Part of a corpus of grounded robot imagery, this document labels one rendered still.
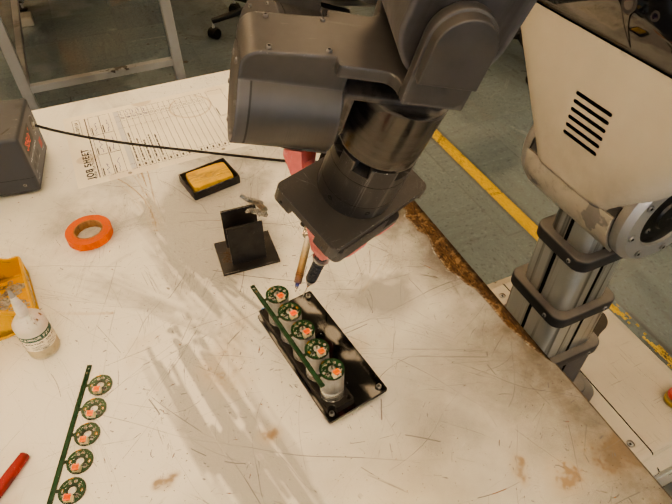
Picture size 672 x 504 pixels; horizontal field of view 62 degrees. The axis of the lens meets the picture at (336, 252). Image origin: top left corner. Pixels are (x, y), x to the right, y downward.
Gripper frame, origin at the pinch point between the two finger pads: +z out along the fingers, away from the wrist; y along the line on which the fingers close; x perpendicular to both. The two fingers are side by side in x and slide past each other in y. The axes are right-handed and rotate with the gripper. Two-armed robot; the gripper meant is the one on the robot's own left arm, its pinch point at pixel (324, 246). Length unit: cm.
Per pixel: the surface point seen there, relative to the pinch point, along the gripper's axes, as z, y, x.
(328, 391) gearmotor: 12.0, 3.7, 9.2
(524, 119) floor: 109, -177, -27
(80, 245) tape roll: 29.0, 10.7, -26.7
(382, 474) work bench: 12.8, 4.5, 18.3
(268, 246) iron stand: 23.5, -7.2, -10.8
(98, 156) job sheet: 37, -1, -43
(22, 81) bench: 140, -30, -161
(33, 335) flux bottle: 21.5, 21.4, -15.7
